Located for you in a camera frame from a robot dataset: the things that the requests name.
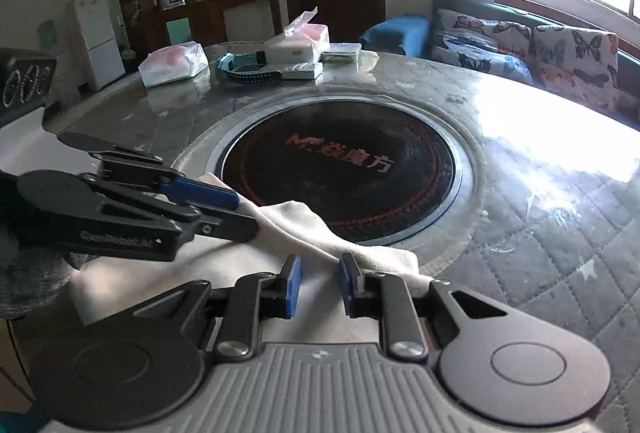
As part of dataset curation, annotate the dark patterned chair back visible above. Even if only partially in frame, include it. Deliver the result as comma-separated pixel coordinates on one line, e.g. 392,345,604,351
0,46,57,127

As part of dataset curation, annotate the large butterfly print cushion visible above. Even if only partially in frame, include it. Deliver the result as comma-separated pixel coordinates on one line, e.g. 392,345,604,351
529,24,622,112

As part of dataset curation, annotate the cream white garment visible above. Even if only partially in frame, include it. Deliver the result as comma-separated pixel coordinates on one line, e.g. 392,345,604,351
67,170,433,349

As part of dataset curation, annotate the white refrigerator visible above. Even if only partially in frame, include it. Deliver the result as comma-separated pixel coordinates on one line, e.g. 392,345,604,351
73,0,127,92

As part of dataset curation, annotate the blue blanket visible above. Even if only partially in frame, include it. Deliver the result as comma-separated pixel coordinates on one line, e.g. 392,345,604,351
357,14,434,58

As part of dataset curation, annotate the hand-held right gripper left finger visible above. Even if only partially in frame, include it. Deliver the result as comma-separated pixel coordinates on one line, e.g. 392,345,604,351
132,254,303,361

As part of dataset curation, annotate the flat white box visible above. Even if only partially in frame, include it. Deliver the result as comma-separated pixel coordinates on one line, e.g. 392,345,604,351
281,61,324,80

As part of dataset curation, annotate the clear bag of pink pads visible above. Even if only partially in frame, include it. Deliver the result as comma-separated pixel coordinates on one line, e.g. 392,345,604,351
283,6,331,45

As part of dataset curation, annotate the butterfly print back cushion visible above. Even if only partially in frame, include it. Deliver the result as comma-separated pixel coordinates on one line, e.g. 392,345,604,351
435,8,533,46

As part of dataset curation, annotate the round black induction cooktop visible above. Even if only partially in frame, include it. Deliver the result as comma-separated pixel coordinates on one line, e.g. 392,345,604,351
207,99,474,248

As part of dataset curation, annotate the clear plastic container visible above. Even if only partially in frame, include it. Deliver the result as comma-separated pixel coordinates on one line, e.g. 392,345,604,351
321,42,363,64

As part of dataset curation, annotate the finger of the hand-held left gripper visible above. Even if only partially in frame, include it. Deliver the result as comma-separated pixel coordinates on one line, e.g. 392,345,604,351
72,175,260,262
89,144,240,212

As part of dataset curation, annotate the white pink tissue pack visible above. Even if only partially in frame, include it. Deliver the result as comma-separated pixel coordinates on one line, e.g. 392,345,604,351
137,41,210,88

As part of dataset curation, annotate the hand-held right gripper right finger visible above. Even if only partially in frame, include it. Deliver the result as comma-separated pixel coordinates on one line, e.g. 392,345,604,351
339,253,507,360

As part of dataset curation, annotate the dark teal sofa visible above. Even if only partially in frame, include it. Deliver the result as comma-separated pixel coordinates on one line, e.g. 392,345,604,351
357,0,640,134

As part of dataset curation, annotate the butterfly print pillow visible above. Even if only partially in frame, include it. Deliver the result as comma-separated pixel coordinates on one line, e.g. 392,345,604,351
431,32,534,87

